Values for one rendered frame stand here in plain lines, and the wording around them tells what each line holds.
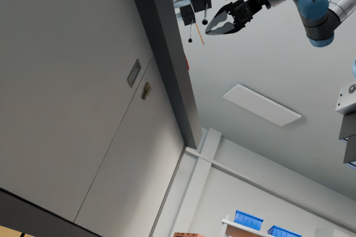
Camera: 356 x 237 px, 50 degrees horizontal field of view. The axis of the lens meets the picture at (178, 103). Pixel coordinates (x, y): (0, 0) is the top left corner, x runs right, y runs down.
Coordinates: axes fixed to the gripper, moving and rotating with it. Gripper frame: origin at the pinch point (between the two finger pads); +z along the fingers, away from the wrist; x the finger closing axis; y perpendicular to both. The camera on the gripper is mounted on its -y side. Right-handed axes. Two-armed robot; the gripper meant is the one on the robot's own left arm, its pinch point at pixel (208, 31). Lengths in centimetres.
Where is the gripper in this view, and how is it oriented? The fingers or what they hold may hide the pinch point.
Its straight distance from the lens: 121.9
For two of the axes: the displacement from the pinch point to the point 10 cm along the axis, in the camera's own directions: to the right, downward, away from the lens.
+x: -5.2, -8.4, -1.9
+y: 1.6, -3.1, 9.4
